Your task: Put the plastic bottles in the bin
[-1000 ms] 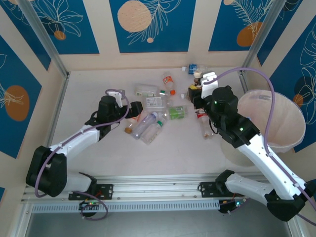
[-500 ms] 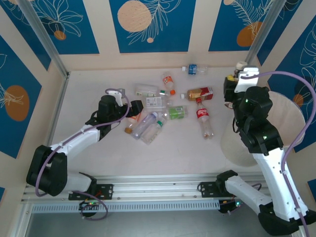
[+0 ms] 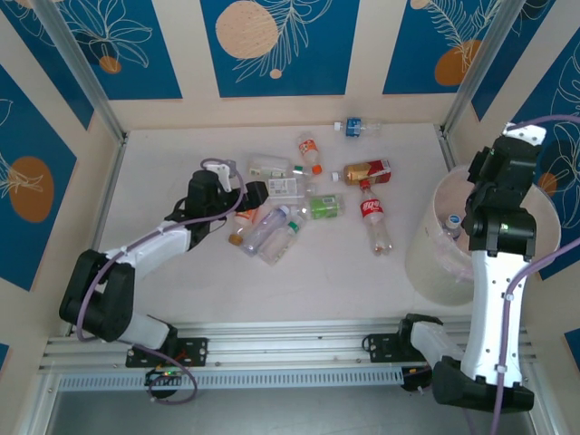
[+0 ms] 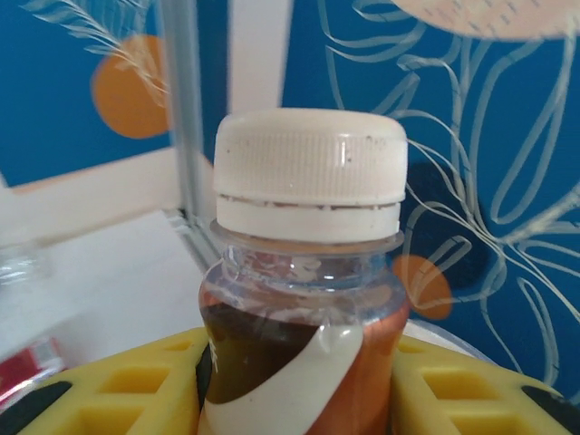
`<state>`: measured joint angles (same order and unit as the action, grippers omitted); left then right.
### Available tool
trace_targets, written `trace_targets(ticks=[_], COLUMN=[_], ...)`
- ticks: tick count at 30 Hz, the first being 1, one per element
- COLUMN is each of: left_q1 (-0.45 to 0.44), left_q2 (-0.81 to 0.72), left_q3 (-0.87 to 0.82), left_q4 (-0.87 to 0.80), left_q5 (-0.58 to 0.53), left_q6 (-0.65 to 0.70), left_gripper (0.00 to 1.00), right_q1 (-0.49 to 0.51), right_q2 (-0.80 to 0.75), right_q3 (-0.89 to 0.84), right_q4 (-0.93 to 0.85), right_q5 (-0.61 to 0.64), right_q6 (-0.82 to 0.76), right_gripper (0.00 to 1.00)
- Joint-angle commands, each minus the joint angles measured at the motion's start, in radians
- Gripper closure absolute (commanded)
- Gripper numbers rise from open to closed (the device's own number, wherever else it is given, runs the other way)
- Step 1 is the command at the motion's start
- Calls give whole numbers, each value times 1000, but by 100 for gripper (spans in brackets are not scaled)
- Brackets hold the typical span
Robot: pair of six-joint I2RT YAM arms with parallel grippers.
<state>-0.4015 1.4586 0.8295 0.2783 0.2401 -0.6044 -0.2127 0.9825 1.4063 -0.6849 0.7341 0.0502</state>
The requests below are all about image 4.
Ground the copper label bottle white cap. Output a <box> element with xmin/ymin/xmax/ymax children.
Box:
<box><xmin>197</xmin><ymin>108</ymin><xmax>411</xmax><ymax>435</ymax></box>

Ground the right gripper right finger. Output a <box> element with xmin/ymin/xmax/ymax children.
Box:
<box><xmin>391</xmin><ymin>333</ymin><xmax>580</xmax><ymax>435</ymax></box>

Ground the clear bottle blue label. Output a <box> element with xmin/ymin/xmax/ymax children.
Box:
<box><xmin>0</xmin><ymin>242</ymin><xmax>52</xmax><ymax>285</ymax></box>

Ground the brown tea bottle red label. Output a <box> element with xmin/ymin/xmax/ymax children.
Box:
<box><xmin>0</xmin><ymin>337</ymin><xmax>64</xmax><ymax>400</ymax></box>

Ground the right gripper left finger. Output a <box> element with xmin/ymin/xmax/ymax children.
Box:
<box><xmin>17</xmin><ymin>326</ymin><xmax>214</xmax><ymax>435</ymax></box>

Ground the aluminium frame post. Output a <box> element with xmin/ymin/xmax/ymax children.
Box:
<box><xmin>160</xmin><ymin>0</ymin><xmax>227</xmax><ymax>282</ymax></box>

